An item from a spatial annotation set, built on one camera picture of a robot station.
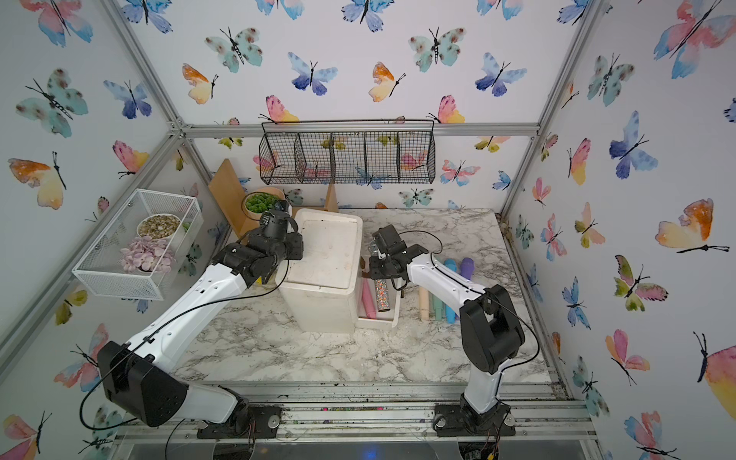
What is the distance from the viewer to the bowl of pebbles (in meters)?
0.70

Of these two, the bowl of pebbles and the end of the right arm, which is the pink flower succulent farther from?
the end of the right arm

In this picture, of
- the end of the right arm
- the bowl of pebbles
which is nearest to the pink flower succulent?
the bowl of pebbles
